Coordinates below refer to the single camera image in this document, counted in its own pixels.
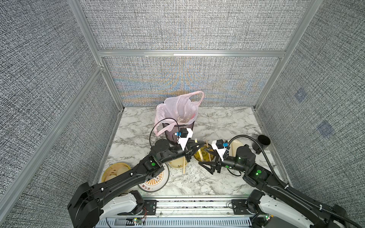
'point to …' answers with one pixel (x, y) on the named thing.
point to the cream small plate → (178, 163)
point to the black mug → (263, 141)
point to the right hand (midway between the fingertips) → (202, 153)
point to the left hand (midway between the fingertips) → (206, 143)
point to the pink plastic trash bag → (181, 109)
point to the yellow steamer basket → (114, 170)
